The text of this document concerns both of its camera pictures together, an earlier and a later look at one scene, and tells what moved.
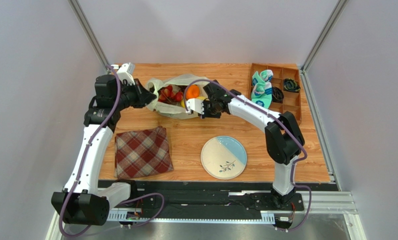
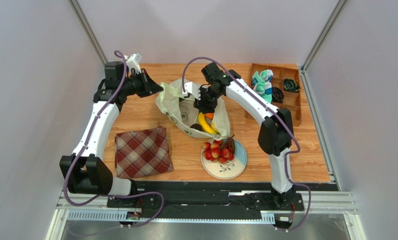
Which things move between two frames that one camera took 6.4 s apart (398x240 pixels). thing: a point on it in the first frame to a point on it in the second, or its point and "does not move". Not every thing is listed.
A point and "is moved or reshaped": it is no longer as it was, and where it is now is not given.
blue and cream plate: (223, 157) does not move
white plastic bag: (171, 110) is moved or reshaped
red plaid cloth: (142, 153) does not move
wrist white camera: (195, 104) to (191, 88)
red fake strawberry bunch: (167, 95) to (219, 151)
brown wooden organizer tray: (291, 101) does not move
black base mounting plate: (203, 199) does not move
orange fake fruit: (192, 91) is moved or reshaped
